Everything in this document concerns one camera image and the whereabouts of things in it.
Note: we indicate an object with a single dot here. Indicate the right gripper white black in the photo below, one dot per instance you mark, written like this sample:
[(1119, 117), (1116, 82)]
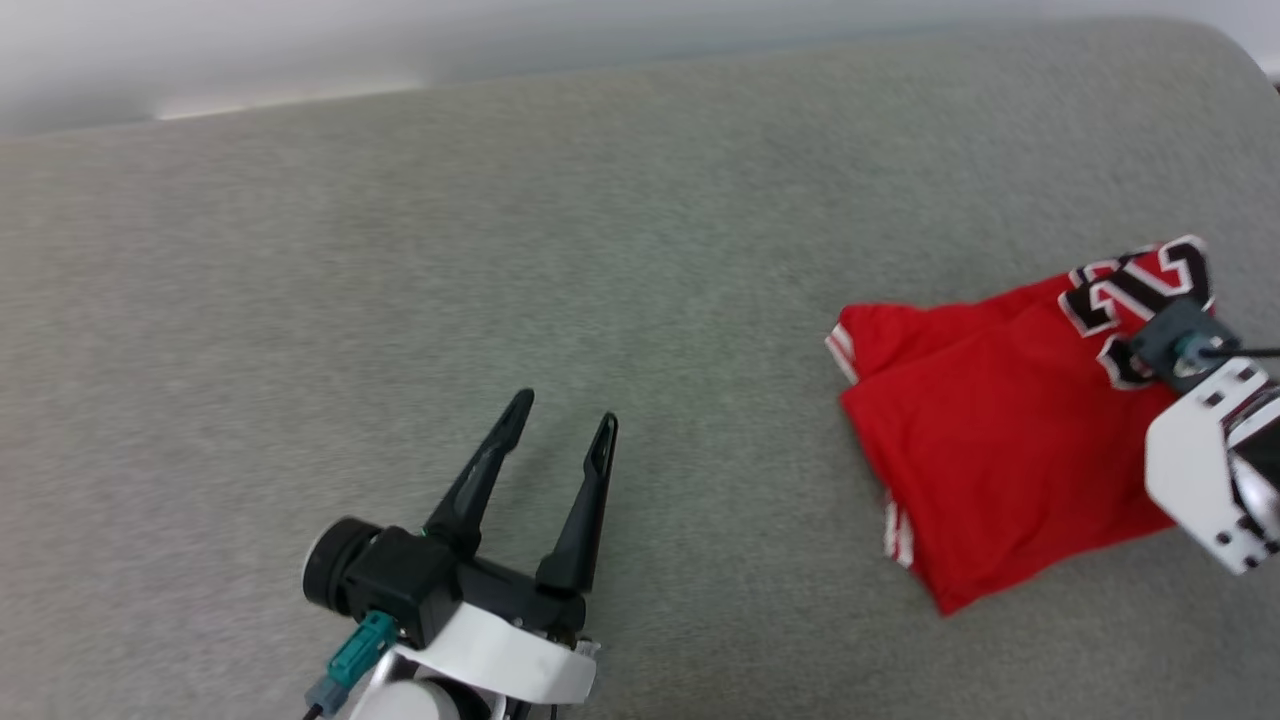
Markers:
[(1185, 460)]

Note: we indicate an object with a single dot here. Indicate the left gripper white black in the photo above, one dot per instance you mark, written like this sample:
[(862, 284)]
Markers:
[(510, 650)]

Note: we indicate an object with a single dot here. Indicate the red white basketball jersey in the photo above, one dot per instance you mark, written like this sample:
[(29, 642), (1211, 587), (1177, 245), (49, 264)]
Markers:
[(1000, 440)]

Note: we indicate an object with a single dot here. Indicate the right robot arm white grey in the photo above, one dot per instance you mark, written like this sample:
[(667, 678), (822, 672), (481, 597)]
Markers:
[(1260, 455)]

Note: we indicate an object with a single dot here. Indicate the grey fabric sofa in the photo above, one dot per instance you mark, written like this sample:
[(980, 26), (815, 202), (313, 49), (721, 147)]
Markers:
[(500, 250)]

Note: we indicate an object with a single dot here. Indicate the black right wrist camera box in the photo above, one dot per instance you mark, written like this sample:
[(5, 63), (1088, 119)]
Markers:
[(1165, 335)]

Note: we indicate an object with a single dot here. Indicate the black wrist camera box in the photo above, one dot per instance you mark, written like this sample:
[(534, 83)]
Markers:
[(400, 585), (1165, 335)]

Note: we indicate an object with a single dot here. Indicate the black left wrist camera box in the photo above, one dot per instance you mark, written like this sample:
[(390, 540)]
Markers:
[(400, 585)]

